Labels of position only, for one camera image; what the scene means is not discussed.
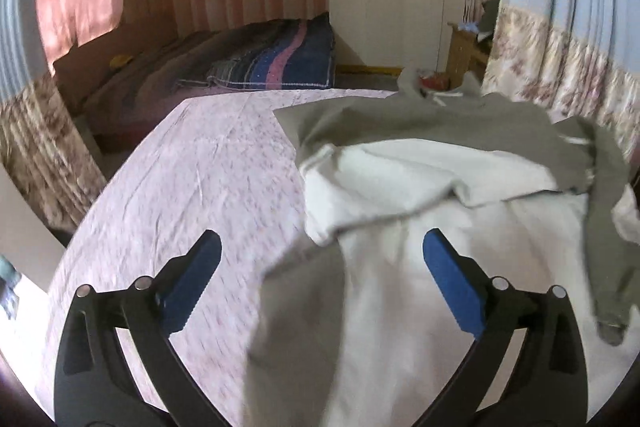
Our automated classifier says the bed with brown cover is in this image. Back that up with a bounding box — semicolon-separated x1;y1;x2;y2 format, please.
52;13;337;152

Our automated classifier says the brown floral curtain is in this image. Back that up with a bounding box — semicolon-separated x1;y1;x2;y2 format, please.
0;72;108;235

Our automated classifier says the red bucket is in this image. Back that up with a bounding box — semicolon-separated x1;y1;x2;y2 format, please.
420;71;453;92

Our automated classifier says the striped blue pink blanket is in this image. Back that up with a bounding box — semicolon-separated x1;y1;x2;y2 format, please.
175;13;337;92

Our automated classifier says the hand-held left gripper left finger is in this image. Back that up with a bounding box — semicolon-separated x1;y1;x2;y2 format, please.
52;229;236;427

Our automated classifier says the grey and white garment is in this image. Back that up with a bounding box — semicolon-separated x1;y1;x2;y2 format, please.
242;67;640;427

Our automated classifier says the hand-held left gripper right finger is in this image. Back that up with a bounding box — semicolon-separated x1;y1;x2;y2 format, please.
422;228;591;427

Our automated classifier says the wooden cabinet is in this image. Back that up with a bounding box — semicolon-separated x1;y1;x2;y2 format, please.
446;21;493;88

